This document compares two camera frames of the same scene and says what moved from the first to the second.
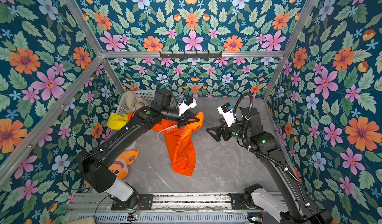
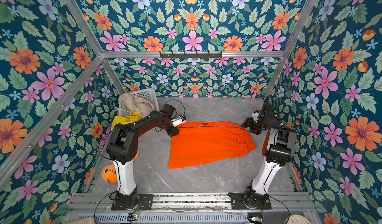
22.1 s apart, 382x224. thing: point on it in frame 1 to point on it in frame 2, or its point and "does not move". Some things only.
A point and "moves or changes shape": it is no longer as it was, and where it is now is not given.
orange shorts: [181, 141] moves or changes shape
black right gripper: [224, 128] to [249, 122]
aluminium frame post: [71, 5] does not move
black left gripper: [184, 116] to [173, 131]
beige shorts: [134, 102] does not move
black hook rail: [191, 55] does not move
